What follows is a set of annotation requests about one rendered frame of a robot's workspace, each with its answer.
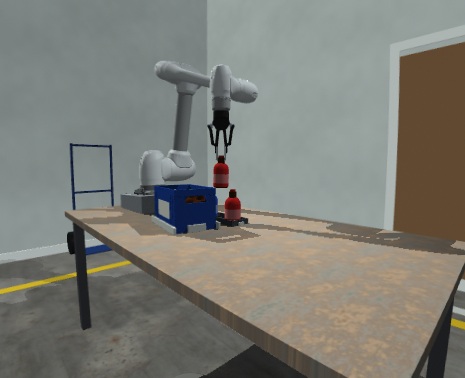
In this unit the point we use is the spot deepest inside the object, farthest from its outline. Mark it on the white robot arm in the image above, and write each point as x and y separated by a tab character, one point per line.
154	169

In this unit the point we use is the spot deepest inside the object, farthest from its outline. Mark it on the brown bottle with blue cap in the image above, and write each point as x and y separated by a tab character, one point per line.
200	199

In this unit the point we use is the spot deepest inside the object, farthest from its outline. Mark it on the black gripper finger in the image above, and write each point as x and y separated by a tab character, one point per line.
212	139
225	138

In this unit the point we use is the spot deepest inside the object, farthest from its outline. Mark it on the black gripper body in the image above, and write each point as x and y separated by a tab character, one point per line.
221	116

